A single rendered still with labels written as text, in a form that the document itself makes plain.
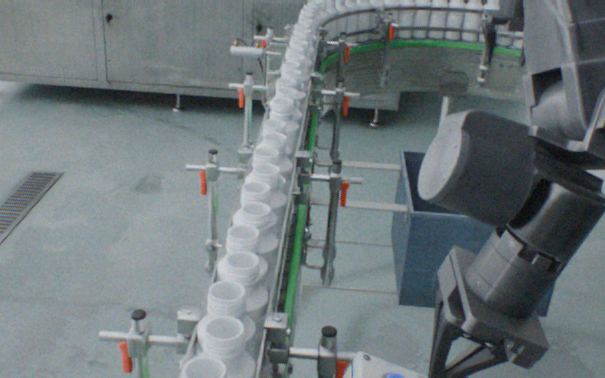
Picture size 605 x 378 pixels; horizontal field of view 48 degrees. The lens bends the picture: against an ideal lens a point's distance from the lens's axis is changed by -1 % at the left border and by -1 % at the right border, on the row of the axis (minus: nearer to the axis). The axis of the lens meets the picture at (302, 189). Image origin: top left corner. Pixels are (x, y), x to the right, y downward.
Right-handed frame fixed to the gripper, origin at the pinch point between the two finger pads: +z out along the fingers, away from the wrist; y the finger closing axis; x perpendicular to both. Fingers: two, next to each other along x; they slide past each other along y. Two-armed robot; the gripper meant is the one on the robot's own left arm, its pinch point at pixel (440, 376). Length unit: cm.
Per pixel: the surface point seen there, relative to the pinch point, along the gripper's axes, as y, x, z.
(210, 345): -4.9, -17.8, 9.7
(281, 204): -40.5, -13.4, 11.5
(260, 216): -28.5, -16.4, 8.1
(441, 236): -74, 22, 22
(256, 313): -16.0, -13.5, 12.5
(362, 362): -8.3, -3.2, 7.8
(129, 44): -365, -103, 115
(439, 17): -196, 26, 1
